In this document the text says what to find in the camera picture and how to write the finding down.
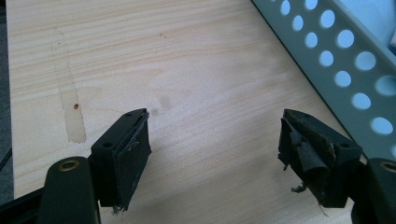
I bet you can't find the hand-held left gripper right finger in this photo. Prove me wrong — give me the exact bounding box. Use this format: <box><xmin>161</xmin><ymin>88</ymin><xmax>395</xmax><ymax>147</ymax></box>
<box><xmin>277</xmin><ymin>108</ymin><xmax>364</xmax><ymax>209</ymax></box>

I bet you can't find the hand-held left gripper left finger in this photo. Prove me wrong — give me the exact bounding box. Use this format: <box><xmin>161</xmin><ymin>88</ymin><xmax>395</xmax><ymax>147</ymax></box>
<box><xmin>88</xmin><ymin>107</ymin><xmax>152</xmax><ymax>215</ymax></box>

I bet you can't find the grey perforated plastic basket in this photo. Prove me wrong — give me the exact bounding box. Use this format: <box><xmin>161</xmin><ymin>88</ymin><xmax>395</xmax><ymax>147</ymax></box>
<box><xmin>250</xmin><ymin>0</ymin><xmax>396</xmax><ymax>162</ymax></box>

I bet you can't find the black cable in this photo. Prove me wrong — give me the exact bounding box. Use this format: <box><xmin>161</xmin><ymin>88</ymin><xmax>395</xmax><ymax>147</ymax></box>
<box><xmin>0</xmin><ymin>147</ymin><xmax>13</xmax><ymax>172</ymax></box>

